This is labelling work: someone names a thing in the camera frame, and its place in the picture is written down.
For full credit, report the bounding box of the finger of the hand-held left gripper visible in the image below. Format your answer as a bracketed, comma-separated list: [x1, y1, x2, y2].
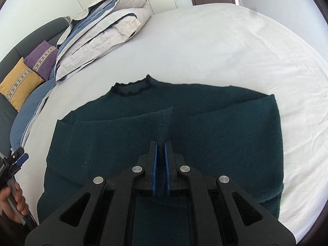
[15, 153, 29, 166]
[11, 147, 25, 160]

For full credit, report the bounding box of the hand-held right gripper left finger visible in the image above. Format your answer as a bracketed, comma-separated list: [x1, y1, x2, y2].
[25, 140, 157, 246]

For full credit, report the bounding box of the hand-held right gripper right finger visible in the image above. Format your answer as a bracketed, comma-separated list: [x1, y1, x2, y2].
[164, 140, 298, 246]

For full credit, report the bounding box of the dark green towel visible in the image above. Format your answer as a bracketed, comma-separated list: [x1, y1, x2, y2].
[37, 75, 285, 246]

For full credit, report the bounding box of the person's left hand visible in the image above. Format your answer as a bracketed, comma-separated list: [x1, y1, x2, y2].
[0, 182, 29, 223]

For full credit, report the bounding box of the large blue pillow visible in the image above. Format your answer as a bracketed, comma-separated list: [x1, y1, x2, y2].
[10, 78, 57, 149]

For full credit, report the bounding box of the yellow cushion with patterned band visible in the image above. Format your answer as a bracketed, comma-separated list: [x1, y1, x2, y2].
[0, 58, 45, 112]

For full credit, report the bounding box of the purple cushion with patterned band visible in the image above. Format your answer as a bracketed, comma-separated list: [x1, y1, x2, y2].
[24, 40, 59, 80]

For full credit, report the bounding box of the grey upholstered headboard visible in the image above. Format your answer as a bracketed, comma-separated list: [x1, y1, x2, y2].
[0, 17, 72, 154]

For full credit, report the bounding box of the folded grey and blue duvet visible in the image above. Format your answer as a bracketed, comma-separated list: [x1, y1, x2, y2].
[55, 0, 154, 84]

